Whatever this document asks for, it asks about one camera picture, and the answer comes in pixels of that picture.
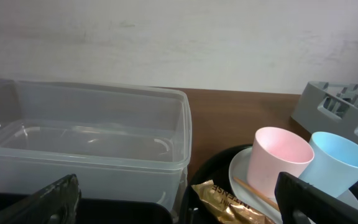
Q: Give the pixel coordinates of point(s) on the black square tray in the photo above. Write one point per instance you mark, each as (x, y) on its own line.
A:
(108, 211)

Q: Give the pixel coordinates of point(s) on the blue cup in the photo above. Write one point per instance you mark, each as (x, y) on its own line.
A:
(334, 168)

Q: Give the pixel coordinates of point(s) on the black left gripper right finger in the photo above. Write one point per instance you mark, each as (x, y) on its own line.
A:
(300, 202)

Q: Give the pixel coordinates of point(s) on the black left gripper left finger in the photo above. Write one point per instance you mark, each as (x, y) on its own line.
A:
(55, 203)

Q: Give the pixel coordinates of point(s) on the grey dishwasher rack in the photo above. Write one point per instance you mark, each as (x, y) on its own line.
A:
(329, 107)

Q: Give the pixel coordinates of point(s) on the left wooden chopstick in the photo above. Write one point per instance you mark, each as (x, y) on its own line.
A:
(257, 193)

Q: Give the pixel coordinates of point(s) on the gold snack wrapper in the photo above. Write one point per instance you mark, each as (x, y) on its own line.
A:
(227, 208)

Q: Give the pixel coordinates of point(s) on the clear plastic bin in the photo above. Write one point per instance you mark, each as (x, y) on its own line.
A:
(122, 142)

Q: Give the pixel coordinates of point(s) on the round black tray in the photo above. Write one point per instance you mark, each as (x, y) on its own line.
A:
(221, 169)

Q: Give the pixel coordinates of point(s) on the pink cup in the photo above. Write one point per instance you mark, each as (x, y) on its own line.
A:
(276, 150)

